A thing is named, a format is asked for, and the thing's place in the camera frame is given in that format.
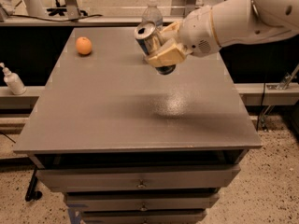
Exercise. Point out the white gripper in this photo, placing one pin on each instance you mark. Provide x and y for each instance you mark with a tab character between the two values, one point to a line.
196	34

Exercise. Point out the Red Bull can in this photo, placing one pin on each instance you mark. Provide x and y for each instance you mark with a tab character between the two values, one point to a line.
148	37

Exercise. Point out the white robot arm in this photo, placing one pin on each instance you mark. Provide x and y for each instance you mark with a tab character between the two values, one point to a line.
253	21

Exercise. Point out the clear plastic water bottle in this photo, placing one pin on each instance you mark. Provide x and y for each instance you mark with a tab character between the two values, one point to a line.
153	13

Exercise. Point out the orange fruit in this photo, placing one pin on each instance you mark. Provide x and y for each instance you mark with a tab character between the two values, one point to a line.
84	45

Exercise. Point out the grey drawer cabinet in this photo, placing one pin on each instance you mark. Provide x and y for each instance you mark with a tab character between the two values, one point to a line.
111	110

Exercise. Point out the top grey drawer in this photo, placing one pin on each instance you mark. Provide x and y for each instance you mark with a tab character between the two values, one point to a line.
139	178

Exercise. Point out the grey drawer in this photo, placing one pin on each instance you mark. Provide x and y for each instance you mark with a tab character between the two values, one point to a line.
141	202
149	217
139	178

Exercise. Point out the middle grey drawer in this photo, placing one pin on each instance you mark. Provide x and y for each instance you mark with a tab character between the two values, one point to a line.
141	202

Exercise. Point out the white pump dispenser bottle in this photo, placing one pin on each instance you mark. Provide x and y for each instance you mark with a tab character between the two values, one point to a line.
13	81

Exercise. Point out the bottom grey drawer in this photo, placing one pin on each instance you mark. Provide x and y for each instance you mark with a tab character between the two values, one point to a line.
149	217

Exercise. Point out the black caster wheel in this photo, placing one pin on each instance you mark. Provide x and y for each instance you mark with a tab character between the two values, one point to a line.
32	194

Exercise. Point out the grey metal rail frame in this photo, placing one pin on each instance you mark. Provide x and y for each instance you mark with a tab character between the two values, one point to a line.
104	11

